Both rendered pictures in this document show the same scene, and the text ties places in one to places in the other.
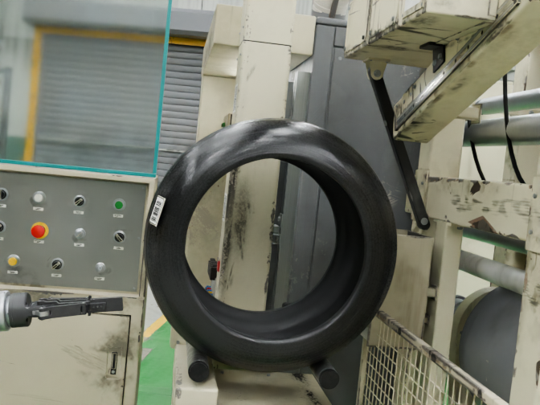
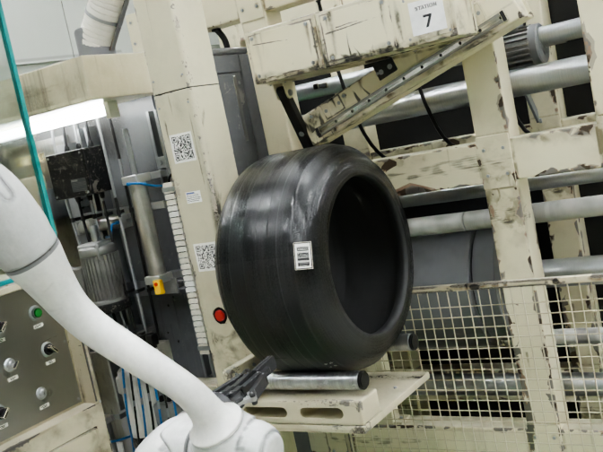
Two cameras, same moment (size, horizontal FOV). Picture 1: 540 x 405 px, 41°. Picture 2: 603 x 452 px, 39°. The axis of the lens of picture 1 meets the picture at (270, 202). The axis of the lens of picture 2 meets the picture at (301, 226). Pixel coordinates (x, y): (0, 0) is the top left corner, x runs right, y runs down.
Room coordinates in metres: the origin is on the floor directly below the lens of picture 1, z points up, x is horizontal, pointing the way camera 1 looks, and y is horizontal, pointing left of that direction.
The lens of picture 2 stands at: (0.24, 1.58, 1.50)
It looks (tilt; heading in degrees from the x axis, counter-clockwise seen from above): 6 degrees down; 312
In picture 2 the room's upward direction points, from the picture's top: 12 degrees counter-clockwise
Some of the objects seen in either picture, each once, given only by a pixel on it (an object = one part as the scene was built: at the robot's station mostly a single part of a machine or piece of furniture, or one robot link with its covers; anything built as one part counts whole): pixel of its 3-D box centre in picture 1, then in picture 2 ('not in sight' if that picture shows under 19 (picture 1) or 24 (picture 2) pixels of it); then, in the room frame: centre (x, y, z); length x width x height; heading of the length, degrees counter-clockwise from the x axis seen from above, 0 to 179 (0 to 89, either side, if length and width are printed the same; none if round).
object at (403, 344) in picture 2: (313, 357); (357, 343); (1.68, -0.14, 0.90); 0.35 x 0.05 x 0.05; 8
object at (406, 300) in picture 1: (389, 285); not in sight; (1.94, -0.35, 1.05); 0.20 x 0.15 x 0.30; 8
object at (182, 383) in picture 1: (193, 376); (306, 405); (1.65, 0.14, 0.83); 0.36 x 0.09 x 0.06; 8
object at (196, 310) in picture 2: not in sight; (193, 266); (2.00, 0.10, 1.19); 0.05 x 0.04 x 0.48; 98
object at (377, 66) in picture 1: (375, 70); (283, 90); (1.84, -0.23, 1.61); 0.06 x 0.06 x 0.05; 8
